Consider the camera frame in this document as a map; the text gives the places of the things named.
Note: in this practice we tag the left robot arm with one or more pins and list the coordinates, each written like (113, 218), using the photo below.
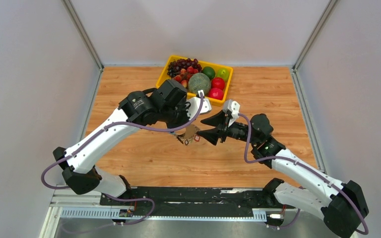
(138, 110)

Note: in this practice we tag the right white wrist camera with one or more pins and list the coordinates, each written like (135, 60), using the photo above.
(232, 109)

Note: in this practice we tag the yellow plastic tray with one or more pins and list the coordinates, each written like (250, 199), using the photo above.
(163, 77)

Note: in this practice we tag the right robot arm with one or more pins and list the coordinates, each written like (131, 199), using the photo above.
(341, 206)

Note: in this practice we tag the green netted melon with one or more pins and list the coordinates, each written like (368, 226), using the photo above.
(197, 82)

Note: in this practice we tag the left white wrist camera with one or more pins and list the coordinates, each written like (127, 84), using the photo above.
(198, 105)

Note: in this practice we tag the red apple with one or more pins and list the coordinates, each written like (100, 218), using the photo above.
(216, 93)
(218, 83)

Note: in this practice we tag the metal keyring plate blue handle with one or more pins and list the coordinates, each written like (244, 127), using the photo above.
(186, 138)

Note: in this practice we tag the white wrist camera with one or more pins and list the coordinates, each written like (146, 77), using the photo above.
(232, 109)
(198, 105)

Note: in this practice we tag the dark green lime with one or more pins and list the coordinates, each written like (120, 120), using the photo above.
(209, 72)

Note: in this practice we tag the upper red apple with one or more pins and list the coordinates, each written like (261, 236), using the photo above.
(218, 83)

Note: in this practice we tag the dark grape bunch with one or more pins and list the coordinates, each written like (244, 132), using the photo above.
(180, 66)

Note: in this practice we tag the lower red apple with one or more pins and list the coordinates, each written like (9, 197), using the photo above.
(216, 93)

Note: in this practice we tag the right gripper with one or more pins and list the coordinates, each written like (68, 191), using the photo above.
(218, 120)

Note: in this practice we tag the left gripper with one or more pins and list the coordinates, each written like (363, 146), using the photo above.
(185, 119)

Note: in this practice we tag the light green apple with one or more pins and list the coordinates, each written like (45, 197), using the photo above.
(223, 73)

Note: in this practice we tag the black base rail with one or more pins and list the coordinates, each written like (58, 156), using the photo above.
(195, 201)

